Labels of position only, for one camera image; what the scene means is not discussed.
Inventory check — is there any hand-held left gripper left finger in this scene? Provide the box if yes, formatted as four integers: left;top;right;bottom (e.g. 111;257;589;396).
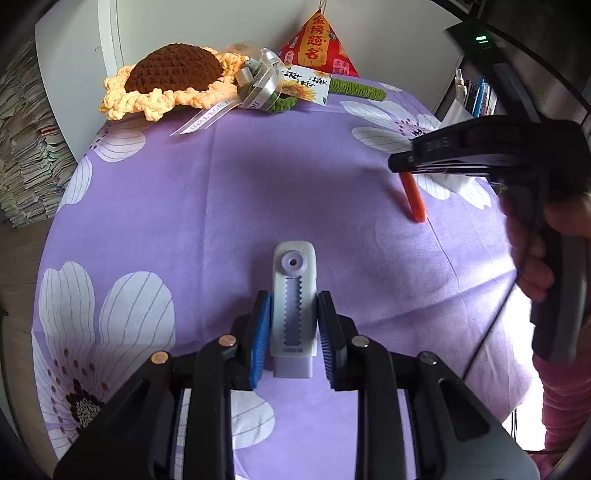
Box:
53;290;272;480

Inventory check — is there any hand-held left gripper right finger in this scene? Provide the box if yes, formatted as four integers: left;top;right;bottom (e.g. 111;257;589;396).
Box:
316;291;541;480

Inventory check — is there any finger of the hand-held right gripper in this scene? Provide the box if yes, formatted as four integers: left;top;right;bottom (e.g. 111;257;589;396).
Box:
388;115;509;178

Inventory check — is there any translucent pen cup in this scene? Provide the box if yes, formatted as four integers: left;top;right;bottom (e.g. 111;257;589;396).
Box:
434;99;481;192

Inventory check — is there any orange pen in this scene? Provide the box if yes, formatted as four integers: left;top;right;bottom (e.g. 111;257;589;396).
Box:
399;173;428;223

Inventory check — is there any white purple correction tape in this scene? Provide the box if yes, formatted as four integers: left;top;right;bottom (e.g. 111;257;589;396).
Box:
268;241;319;380

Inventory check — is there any person's right forearm pink sleeve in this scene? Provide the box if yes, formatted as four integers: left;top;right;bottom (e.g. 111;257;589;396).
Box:
531;353;591;472

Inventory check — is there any person's right hand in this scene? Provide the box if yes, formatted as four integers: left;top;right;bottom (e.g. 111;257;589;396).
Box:
501;191;591;303

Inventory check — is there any green crochet stem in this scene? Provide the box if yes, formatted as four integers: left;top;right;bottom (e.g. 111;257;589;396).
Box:
265;78;387;114

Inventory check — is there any purple floral tablecloth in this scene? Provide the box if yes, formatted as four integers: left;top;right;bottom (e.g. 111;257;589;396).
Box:
32;76;541;480

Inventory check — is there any sunflower print card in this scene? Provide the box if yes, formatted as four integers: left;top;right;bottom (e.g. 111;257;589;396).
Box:
277;65;332;106

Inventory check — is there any red triangular pouch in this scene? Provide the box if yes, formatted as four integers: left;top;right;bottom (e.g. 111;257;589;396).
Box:
277;8;360;78

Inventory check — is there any silver ribbon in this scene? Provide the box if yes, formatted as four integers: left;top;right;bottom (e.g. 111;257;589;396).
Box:
170;46;287;137

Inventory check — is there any crochet sunflower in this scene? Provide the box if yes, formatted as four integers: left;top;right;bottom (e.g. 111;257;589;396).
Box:
99;43;250;121

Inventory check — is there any stack of papers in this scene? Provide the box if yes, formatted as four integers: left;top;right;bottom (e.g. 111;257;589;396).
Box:
0;37;77;227

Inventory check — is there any black cable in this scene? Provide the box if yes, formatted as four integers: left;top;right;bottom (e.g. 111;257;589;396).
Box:
462;274;555;457

